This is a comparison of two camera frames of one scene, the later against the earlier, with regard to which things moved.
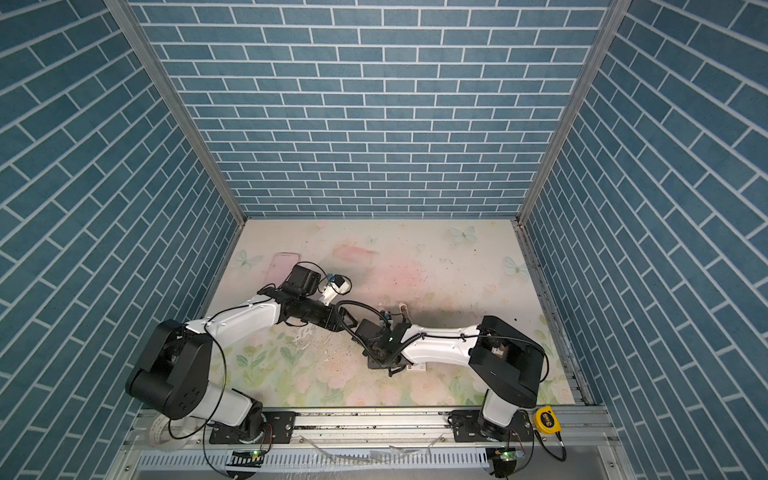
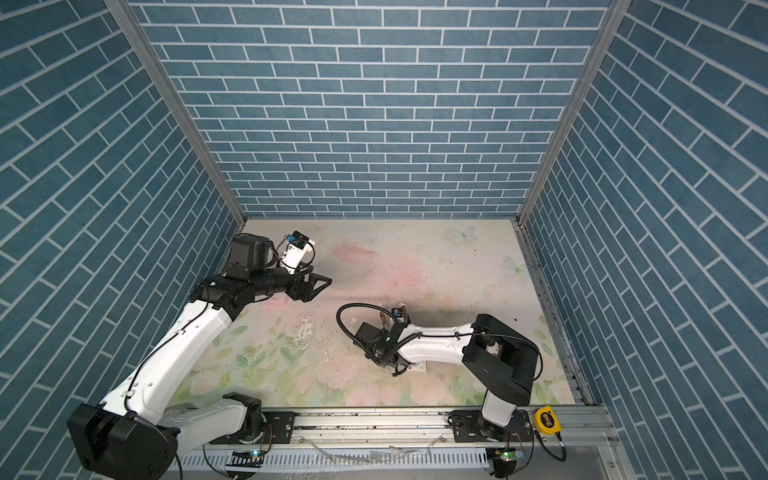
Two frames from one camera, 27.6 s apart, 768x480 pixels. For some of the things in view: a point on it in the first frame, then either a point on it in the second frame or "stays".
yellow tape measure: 547,421 stays
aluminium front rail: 175,445 stays
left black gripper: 330,323 to 307,292
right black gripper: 372,365 stays
